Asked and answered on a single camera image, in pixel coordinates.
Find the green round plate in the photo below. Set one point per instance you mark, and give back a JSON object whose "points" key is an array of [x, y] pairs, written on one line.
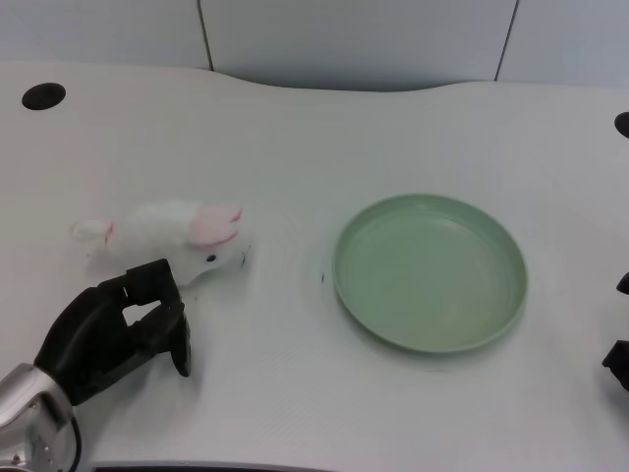
{"points": [[430, 273]]}

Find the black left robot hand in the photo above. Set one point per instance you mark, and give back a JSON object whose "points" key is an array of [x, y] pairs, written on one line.
{"points": [[93, 324]]}

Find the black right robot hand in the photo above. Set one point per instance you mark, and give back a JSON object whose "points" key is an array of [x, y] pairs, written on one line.
{"points": [[620, 354]]}

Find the white plush rabbit doll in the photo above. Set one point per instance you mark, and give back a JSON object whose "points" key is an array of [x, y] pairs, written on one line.
{"points": [[162, 228]]}

